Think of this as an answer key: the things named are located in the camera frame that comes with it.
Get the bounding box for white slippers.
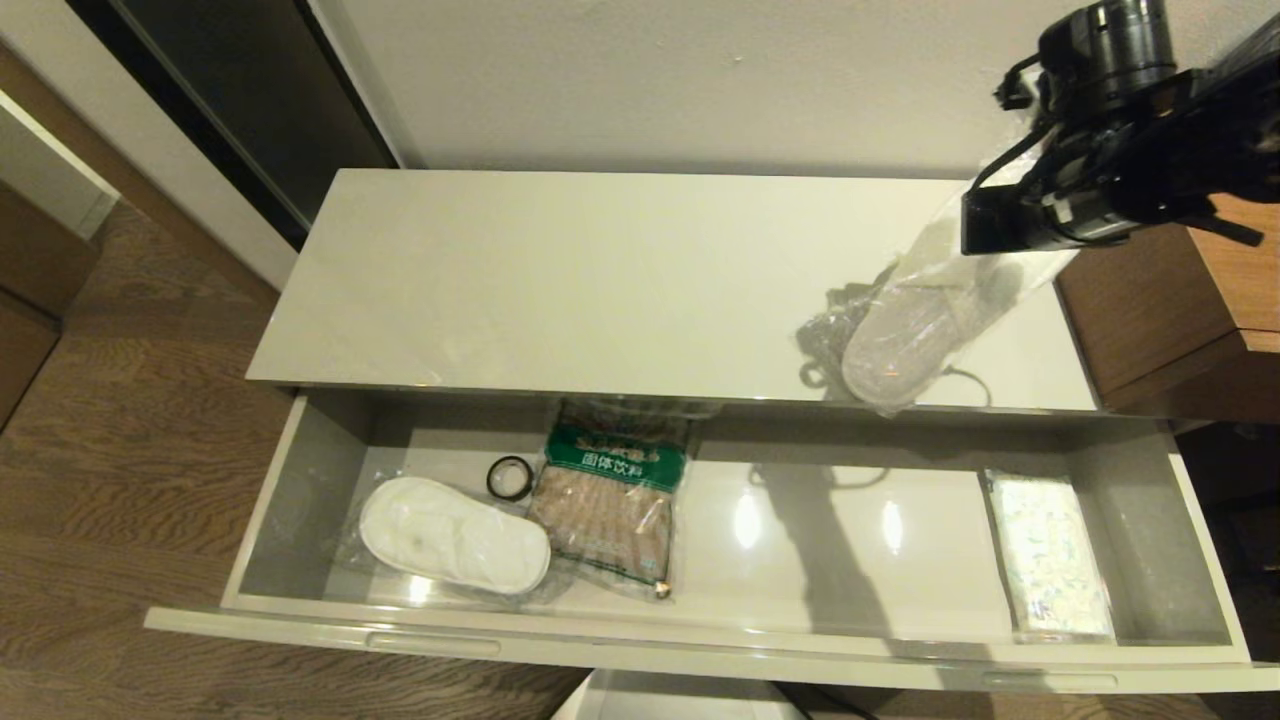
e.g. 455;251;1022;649
338;468;573;604
795;180;1081;419

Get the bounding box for white packet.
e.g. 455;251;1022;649
982;468;1116;643

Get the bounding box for beige cabinet drawer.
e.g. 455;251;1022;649
145;390;1280;698

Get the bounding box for black tape roll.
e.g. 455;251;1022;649
486;455;536;501

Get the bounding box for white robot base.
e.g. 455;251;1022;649
550;670;813;720

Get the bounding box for brown wooden desk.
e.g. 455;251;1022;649
1055;195;1280;426

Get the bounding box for beige glossy cabinet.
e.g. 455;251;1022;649
245;168;1201;441

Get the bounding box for drink powder bag green label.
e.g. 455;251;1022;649
528;397;723;601

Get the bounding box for dark door panel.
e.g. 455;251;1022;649
65;0;401;256

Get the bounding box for wooden cabinet with white top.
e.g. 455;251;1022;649
0;90;121;431

